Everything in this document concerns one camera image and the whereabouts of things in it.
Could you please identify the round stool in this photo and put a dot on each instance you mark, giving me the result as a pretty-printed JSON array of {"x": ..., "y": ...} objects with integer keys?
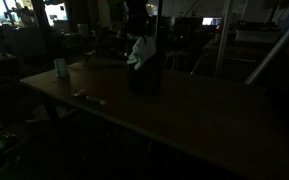
[{"x": 175, "y": 58}]

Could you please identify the pale green cup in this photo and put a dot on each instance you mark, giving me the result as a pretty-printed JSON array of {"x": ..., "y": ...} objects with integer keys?
[{"x": 61, "y": 67}]

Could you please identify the lit computer monitor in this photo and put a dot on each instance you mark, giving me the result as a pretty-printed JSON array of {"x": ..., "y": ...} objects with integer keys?
[{"x": 211, "y": 21}]

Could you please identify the red block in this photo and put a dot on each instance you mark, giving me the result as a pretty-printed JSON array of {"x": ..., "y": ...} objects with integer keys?
[{"x": 102, "y": 62}]

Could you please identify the black box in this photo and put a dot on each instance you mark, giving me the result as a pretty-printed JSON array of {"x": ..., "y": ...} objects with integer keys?
[{"x": 147, "y": 80}]

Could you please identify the marker pen with white cap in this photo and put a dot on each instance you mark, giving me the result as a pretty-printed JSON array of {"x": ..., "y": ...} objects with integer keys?
[{"x": 95, "y": 100}]

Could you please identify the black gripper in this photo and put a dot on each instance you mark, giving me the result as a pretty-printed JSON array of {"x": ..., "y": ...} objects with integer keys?
[{"x": 140, "y": 27}]

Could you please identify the white cloth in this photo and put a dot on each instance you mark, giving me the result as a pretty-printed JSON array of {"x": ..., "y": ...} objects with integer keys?
[{"x": 140, "y": 53}]

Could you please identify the small clear shiny object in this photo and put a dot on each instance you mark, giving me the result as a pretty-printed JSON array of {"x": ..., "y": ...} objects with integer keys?
[{"x": 79, "y": 92}]

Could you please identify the black tripod pole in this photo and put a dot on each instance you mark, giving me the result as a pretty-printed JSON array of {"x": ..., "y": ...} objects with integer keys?
[{"x": 159, "y": 23}]

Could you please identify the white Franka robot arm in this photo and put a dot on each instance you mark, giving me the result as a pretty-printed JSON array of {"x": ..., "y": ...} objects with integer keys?
[{"x": 135, "y": 10}]

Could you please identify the slanted grey metal pole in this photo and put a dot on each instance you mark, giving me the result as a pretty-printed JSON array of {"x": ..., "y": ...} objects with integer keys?
[{"x": 274, "y": 50}]

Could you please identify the white paper on floor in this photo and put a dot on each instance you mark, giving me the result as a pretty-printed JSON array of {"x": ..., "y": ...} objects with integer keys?
[{"x": 45, "y": 113}]

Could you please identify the white upright pole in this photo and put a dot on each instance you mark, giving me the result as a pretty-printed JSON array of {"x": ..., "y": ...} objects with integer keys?
[{"x": 224, "y": 36}]

